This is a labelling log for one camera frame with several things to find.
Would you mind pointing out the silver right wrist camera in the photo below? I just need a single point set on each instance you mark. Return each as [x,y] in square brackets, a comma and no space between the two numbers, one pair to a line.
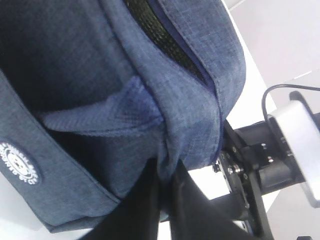
[298,133]

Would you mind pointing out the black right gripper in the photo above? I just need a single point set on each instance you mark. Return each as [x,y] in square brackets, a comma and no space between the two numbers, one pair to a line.
[254,162]

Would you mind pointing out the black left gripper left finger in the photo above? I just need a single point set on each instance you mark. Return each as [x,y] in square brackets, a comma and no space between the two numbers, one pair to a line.
[137,216]

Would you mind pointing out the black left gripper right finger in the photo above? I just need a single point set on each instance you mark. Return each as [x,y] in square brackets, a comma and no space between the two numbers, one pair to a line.
[193,217]

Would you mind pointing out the dark navy lunch bag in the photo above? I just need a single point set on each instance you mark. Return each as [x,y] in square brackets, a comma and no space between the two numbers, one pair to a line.
[91,90]

